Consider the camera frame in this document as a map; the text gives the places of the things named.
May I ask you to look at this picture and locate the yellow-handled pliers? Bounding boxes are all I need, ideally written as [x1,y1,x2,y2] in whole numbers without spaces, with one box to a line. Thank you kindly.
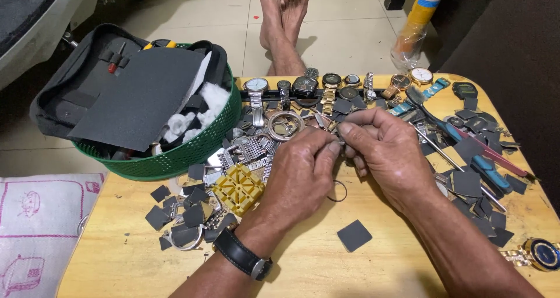
[143,39,177,51]

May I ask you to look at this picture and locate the person's right hand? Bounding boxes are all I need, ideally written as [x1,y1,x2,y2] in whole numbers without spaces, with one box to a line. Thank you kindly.
[337,107,443,214]

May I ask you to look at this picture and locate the small metal watch part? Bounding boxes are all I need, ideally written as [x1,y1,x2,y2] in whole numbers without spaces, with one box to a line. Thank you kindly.
[332,122,349,158]

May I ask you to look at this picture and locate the pink-handled tool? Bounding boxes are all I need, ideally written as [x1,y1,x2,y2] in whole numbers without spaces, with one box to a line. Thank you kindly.
[454,128,531,179]

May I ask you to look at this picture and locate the white cloth with pink print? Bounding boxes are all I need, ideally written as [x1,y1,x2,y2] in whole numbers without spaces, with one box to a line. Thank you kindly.
[0,172,107,298]

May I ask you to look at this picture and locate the yellow spray can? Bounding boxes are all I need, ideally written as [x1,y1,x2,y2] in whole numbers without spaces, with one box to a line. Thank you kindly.
[406,0,452,28]

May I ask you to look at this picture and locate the red-handled screwdriver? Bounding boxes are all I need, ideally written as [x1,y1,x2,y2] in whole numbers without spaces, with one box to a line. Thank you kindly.
[108,41,127,74]

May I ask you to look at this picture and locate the person's feet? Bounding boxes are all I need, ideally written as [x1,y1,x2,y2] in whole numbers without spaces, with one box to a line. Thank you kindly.
[258,0,312,77]

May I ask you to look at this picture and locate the rose gold watch case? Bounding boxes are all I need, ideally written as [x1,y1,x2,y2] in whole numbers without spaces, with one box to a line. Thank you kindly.
[267,110,306,142]

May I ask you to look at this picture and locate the black tool bag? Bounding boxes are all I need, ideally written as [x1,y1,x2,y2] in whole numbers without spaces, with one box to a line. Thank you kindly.
[29,23,229,161]

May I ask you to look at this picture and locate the thin metal ring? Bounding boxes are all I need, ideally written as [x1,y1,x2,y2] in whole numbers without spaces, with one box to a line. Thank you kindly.
[326,179,349,203]

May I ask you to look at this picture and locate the green plastic basket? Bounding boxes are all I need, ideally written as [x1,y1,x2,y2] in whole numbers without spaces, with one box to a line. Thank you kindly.
[71,43,242,181]

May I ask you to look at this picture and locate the black watch display bar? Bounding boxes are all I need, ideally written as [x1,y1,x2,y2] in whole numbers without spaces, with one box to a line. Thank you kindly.
[238,89,394,102]

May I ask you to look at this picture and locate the grey sandpaper square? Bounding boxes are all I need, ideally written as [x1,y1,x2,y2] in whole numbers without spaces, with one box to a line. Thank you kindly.
[336,219,373,253]

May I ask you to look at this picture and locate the black brush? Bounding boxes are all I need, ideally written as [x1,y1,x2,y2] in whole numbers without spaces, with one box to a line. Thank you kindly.
[405,86,439,120]

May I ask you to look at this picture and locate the silver watch case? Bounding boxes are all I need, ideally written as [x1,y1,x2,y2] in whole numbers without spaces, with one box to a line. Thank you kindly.
[163,223,207,252]

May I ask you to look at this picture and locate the thin metal rod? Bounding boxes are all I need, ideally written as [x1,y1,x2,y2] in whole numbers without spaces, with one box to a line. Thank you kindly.
[410,123,508,214]

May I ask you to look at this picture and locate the gold watch with blue dial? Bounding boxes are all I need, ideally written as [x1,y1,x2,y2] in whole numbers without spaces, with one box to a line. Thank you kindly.
[500,238,560,273]

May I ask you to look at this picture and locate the blue-handled watch tool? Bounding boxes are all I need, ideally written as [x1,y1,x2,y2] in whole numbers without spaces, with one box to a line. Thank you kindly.
[431,116,513,195]

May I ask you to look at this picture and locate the row of wristwatches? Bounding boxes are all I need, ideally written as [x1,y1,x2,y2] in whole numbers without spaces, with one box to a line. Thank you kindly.
[243,67,479,128]

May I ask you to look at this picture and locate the yellow plastic watch band holder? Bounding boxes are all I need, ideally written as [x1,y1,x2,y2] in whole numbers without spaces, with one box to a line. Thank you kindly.
[212,163,266,217]

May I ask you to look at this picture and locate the heap of metal watch bands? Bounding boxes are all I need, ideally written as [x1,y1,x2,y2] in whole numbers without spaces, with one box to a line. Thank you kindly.
[206,105,337,186]

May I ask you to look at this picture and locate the white vehicle body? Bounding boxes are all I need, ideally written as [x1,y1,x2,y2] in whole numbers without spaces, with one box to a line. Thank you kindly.
[0,0,102,91]

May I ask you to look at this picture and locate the heap of cut sandpaper pieces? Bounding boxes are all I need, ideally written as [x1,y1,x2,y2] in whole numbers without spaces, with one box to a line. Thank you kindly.
[145,162,240,251]
[418,97,529,249]

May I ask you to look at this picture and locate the person's left hand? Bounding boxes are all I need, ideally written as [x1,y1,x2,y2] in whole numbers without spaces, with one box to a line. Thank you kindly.
[243,126,343,255]

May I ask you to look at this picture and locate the black leather wristwatch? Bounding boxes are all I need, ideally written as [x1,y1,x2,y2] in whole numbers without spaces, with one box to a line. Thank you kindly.
[213,227,274,282]

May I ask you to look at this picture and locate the white cotton wool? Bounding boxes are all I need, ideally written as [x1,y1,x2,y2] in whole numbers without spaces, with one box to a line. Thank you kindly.
[163,82,231,144]

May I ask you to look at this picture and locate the clear plastic bottle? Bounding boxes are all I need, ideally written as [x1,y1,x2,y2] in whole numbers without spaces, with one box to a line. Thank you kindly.
[390,23,428,72]

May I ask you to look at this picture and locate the large dark grey sandpaper sheet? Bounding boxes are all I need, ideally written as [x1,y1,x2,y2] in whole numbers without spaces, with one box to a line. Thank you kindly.
[67,47,206,153]

